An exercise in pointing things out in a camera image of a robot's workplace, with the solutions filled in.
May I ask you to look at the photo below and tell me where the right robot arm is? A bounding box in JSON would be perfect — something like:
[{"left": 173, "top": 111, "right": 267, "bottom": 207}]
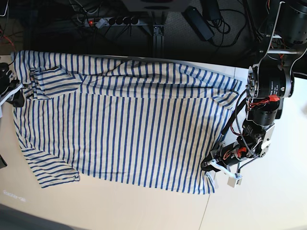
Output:
[{"left": 0, "top": 63, "right": 24, "bottom": 108}]

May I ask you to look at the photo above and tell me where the aluminium frame post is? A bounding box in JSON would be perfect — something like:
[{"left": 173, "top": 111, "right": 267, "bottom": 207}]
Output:
[{"left": 151, "top": 11, "right": 167, "bottom": 58}]

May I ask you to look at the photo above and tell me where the black object at table edge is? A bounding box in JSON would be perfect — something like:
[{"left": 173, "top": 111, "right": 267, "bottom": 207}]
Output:
[{"left": 0, "top": 155, "right": 7, "bottom": 169}]

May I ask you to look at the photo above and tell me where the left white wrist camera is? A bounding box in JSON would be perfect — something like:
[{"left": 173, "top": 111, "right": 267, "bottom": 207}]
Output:
[{"left": 227, "top": 176, "right": 243, "bottom": 188}]

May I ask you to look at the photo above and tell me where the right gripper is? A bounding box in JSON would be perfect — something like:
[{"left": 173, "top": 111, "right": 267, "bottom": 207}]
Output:
[{"left": 0, "top": 80, "right": 24, "bottom": 107}]

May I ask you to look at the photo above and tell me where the grey power strip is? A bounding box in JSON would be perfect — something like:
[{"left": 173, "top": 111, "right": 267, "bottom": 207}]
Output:
[{"left": 83, "top": 16, "right": 142, "bottom": 29}]

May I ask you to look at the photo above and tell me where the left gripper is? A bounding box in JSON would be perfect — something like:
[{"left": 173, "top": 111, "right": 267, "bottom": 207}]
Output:
[{"left": 201, "top": 142, "right": 248, "bottom": 177}]

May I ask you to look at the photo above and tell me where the black floor cable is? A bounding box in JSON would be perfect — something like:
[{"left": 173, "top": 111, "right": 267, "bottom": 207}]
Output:
[{"left": 206, "top": 9, "right": 250, "bottom": 47}]

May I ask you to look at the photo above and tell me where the black power adapter brick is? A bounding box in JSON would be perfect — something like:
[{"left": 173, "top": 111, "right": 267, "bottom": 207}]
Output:
[{"left": 182, "top": 6, "right": 214, "bottom": 41}]

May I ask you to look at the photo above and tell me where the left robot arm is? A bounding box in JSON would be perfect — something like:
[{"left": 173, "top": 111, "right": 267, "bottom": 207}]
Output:
[{"left": 201, "top": 0, "right": 307, "bottom": 181}]

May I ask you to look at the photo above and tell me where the blue white striped T-shirt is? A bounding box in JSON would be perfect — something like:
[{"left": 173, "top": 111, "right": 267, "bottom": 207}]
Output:
[{"left": 13, "top": 51, "right": 242, "bottom": 194}]

